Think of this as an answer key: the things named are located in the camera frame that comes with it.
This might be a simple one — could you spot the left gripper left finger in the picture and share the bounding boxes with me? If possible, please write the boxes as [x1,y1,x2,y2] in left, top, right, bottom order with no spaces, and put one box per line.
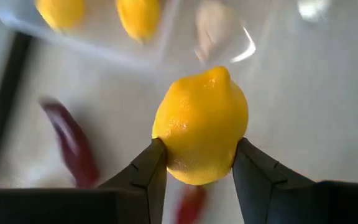
[0,138,168,224]

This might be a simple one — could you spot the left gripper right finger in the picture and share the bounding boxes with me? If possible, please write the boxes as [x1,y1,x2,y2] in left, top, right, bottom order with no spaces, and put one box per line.
[231,137,358,224]

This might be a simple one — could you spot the red dish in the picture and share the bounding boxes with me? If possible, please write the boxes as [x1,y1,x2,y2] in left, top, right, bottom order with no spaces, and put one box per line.
[38,96,101,190]

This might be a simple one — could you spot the yellow lemon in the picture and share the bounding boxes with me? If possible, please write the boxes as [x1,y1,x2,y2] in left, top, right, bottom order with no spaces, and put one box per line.
[151,65,250,187]
[34,0,86,31]
[116,0,162,44]

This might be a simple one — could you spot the white garlic bulb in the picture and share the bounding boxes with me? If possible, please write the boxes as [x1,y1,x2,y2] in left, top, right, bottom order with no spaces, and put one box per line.
[193,0,245,65]

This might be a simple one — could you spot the clear plastic bin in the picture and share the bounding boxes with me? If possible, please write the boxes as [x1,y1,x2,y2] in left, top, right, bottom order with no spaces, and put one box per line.
[0,0,180,71]

